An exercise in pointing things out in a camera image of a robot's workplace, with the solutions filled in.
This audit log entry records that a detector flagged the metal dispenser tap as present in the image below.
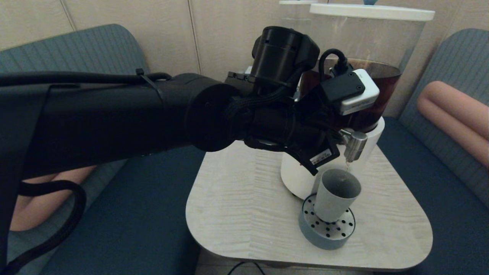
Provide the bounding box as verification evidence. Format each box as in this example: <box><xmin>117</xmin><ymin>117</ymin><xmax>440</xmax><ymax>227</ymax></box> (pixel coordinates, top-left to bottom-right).
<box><xmin>339</xmin><ymin>129</ymin><xmax>368</xmax><ymax>163</ymax></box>

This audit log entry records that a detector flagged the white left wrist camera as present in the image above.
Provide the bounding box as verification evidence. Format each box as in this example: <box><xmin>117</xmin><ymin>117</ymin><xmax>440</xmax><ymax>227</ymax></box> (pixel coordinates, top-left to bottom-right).
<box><xmin>320</xmin><ymin>69</ymin><xmax>380</xmax><ymax>116</ymax></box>

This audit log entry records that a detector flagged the small water drink dispenser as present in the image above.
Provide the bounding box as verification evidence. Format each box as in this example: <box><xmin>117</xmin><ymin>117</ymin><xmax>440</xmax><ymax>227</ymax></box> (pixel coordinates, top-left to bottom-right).
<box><xmin>279</xmin><ymin>0</ymin><xmax>318</xmax><ymax>39</ymax></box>

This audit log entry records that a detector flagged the large blue drip tray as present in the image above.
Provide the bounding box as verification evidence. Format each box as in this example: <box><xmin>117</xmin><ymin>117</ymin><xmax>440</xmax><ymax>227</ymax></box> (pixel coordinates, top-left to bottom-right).
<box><xmin>298</xmin><ymin>193</ymin><xmax>356</xmax><ymax>250</ymax></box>

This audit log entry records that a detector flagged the grey-blue plastic cup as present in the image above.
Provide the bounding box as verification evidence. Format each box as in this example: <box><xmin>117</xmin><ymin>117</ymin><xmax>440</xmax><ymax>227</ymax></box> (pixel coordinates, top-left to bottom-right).
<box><xmin>314</xmin><ymin>169</ymin><xmax>362</xmax><ymax>223</ymax></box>

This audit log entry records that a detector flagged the large white dispenser lid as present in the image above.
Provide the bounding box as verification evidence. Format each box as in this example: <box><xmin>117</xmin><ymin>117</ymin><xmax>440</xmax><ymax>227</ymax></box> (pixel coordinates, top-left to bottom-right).
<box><xmin>309</xmin><ymin>0</ymin><xmax>435</xmax><ymax>21</ymax></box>

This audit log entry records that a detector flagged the black floor cable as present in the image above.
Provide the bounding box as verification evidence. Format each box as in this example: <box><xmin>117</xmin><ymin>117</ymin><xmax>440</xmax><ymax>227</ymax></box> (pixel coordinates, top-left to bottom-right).
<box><xmin>228</xmin><ymin>261</ymin><xmax>265</xmax><ymax>275</ymax></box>

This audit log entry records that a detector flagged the large tea drink dispenser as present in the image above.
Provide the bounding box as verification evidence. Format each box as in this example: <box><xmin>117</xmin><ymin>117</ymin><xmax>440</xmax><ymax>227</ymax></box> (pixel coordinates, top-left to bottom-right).
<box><xmin>281</xmin><ymin>4</ymin><xmax>435</xmax><ymax>201</ymax></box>

